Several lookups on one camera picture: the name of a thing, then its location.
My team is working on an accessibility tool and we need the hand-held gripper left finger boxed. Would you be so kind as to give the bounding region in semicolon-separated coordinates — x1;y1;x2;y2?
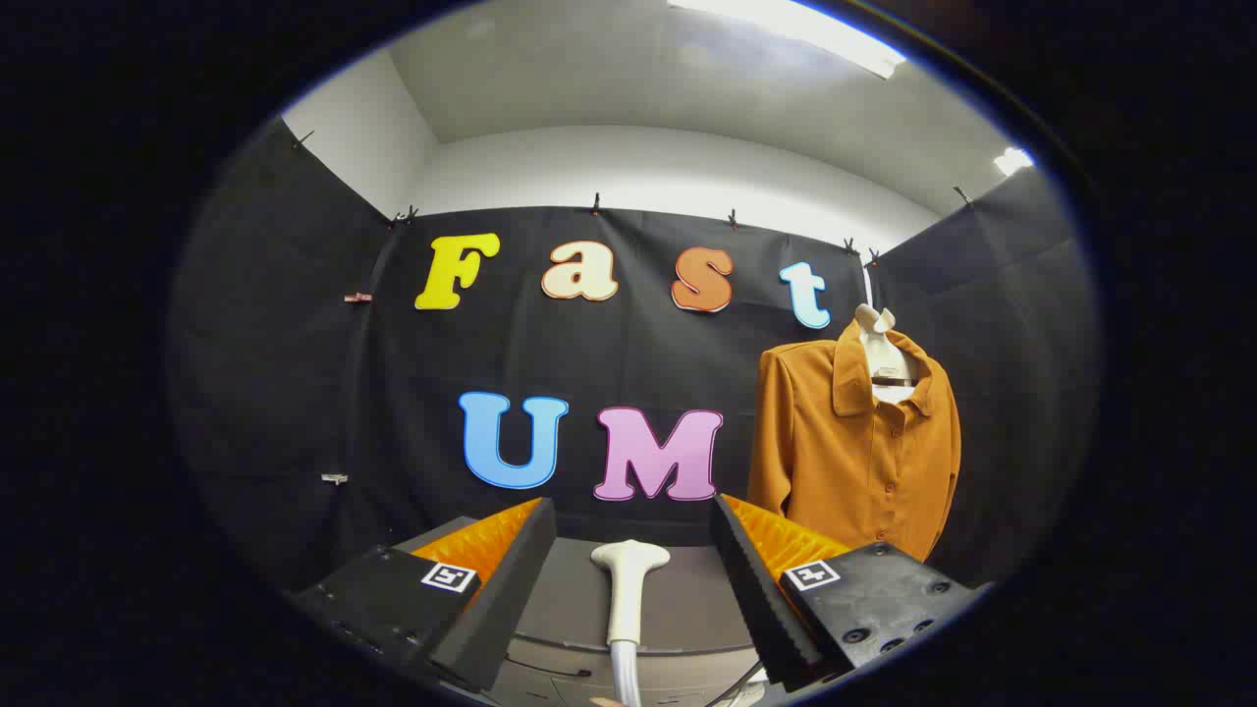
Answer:
285;496;558;693

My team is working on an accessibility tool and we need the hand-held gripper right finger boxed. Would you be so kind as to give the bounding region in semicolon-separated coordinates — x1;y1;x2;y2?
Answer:
710;493;993;688

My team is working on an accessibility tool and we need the orange button shirt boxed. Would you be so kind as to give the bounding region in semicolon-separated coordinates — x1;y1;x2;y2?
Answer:
746;319;963;564

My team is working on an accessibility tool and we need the white clothes hanger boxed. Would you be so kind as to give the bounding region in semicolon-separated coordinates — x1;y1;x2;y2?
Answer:
851;260;925;405

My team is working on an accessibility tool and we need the black backdrop cloth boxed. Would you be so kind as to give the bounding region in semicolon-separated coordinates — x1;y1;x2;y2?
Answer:
167;113;1101;595

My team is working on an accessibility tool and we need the long ceiling light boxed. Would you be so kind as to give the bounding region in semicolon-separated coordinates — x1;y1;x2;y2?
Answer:
666;0;907;81

